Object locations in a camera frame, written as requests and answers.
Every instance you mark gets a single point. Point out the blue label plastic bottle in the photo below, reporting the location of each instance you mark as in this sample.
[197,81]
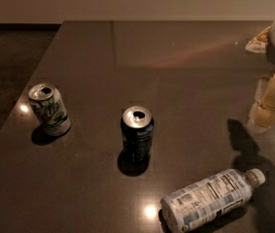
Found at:
[199,203]

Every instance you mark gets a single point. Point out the white green 7up can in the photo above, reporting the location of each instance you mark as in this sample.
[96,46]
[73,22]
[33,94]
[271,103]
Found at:
[47,104]

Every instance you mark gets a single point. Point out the dark blue pepsi can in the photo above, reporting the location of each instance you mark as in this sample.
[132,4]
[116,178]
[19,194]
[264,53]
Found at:
[137,130]

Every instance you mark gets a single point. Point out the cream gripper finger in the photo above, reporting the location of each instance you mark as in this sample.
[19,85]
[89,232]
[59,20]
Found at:
[259,42]
[262,113]

